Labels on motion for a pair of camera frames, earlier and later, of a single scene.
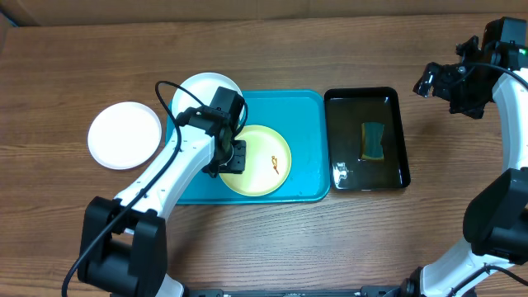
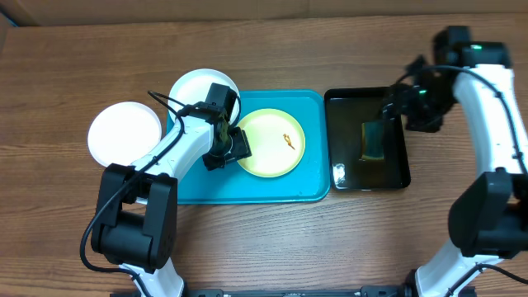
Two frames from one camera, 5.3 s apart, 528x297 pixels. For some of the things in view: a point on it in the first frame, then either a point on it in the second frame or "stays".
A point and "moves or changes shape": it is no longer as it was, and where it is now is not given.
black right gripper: [442, 80] → [393, 105]
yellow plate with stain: [268, 161] moves or changes shape
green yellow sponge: [370, 141] stays
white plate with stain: [124, 135] stays
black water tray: [346, 108] stays
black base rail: [365, 291] stays
